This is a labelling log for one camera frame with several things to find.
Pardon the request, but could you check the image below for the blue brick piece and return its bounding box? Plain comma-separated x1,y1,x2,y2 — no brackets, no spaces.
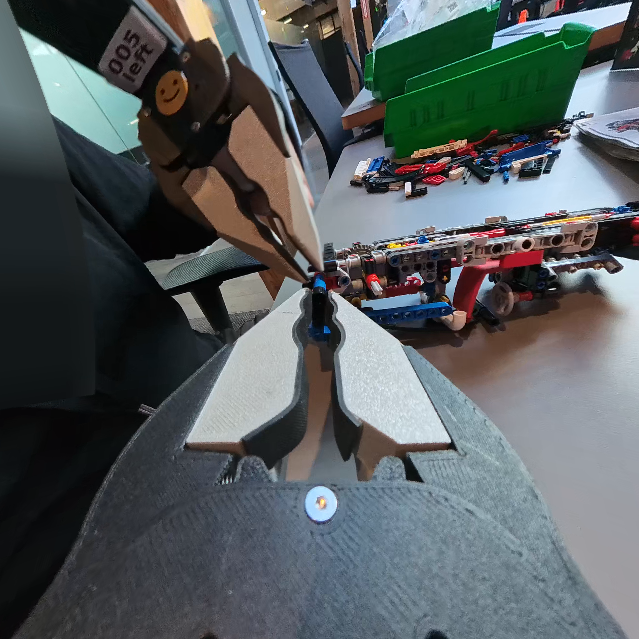
307,272,332,342

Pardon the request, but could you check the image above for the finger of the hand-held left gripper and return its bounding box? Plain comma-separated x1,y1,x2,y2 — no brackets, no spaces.
226,102,325,274
181,164,310,283

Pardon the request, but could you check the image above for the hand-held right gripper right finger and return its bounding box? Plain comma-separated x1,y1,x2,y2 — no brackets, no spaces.
327,292,453,481

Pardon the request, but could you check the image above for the dark fabric chair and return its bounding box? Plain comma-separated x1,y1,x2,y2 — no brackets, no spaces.
270,40,355,178

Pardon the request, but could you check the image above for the clear plastic bag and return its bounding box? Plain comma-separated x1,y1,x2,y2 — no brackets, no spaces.
373,0,492,48

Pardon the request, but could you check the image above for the toy building instruction booklet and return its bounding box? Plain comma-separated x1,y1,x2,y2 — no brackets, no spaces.
574,105,639,163

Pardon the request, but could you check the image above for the green plastic bin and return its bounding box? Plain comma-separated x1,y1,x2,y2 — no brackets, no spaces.
383,22,597,158
363,2,501,102

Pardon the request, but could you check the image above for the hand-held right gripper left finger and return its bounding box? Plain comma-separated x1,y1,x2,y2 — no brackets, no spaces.
185,288,310,469

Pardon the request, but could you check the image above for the pile of loose bricks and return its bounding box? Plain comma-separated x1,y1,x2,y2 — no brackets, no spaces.
349,117,575,199

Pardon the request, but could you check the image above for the toy brick car chassis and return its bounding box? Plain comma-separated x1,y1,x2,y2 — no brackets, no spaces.
307,201,639,332

